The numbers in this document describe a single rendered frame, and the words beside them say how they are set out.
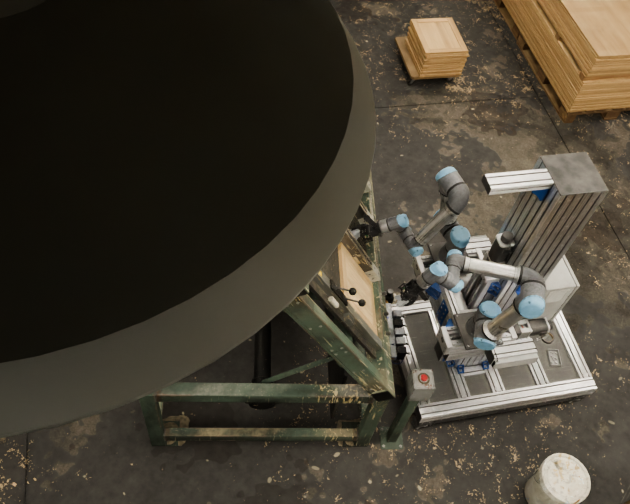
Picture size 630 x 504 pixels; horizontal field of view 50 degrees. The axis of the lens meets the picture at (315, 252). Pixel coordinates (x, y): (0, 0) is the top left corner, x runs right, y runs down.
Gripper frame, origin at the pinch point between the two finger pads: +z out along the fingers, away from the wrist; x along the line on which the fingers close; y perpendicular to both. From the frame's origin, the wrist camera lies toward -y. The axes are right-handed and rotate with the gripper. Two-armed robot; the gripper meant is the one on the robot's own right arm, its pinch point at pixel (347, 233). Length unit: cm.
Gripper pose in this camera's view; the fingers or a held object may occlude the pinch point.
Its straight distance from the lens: 384.3
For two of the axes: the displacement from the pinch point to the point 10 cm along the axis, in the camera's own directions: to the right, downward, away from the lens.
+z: -9.1, 2.6, 3.3
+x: 4.2, 5.1, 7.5
